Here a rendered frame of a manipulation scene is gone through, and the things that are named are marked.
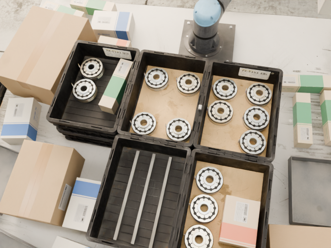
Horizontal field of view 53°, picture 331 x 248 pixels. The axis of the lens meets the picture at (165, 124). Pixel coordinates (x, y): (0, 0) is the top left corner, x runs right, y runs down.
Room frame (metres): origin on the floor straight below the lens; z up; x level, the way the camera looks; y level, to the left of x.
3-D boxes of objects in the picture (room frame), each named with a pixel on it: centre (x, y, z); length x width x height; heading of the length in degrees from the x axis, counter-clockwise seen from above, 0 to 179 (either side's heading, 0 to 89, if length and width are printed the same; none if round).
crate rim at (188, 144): (0.64, -0.02, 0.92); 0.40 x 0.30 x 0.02; 158
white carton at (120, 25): (1.19, 0.18, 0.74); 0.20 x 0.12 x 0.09; 73
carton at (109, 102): (0.76, 0.18, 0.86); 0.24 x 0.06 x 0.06; 151
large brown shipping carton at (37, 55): (1.02, 0.49, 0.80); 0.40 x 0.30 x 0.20; 152
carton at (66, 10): (1.34, 0.43, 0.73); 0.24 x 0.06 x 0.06; 57
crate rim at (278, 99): (0.53, -0.30, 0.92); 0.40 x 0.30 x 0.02; 158
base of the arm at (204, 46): (0.99, -0.26, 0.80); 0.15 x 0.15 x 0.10
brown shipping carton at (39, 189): (0.41, 0.54, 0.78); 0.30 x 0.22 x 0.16; 159
